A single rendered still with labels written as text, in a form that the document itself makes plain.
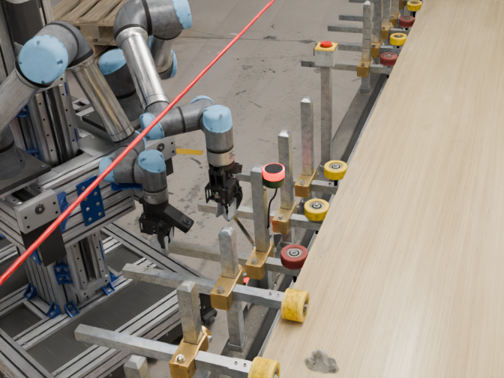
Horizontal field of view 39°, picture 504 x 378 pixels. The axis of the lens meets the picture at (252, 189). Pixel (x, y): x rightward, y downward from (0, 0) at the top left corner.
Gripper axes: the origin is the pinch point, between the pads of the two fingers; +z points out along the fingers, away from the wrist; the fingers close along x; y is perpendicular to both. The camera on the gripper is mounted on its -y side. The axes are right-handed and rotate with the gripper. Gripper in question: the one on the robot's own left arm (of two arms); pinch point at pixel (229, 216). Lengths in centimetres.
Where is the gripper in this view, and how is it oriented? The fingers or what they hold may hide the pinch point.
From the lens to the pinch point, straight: 207.1
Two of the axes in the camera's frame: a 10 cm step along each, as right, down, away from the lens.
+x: 9.4, 1.4, -3.1
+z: 0.6, 8.4, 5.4
